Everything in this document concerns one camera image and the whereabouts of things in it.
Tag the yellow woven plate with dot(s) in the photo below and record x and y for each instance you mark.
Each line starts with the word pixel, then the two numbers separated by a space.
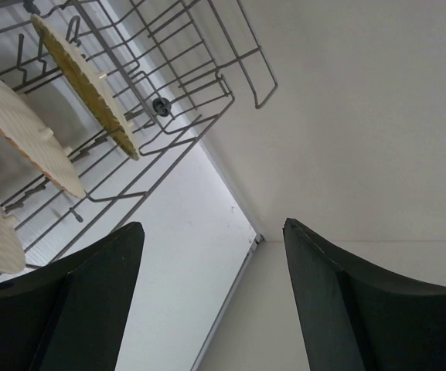
pixel 90 85

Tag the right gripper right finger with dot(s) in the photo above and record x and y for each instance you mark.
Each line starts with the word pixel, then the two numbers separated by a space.
pixel 355 315

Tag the grey wire dish rack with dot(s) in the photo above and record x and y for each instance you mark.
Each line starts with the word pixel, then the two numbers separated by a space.
pixel 164 62

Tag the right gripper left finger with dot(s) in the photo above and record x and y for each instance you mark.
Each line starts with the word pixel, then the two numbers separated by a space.
pixel 71 314

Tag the right aluminium table rail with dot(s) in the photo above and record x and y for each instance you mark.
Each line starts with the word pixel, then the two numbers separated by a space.
pixel 226 302

